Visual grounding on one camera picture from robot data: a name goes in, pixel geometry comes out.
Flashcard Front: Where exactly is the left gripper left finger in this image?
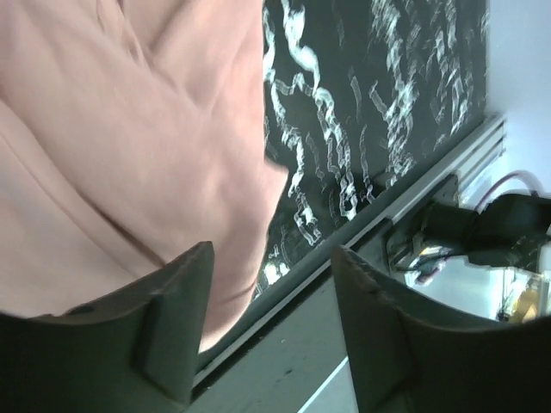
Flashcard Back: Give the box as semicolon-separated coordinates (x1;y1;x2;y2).
1;242;214;413

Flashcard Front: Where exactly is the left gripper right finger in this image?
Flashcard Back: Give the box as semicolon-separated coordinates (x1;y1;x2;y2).
331;248;550;412

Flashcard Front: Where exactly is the pink t shirt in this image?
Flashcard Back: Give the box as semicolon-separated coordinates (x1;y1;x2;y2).
1;1;288;350

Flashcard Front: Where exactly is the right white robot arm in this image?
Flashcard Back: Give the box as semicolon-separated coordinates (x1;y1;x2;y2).
422;194;550;273

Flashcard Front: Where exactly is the aluminium frame rail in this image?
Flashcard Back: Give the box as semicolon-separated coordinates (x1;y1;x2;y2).
193;114;506;388

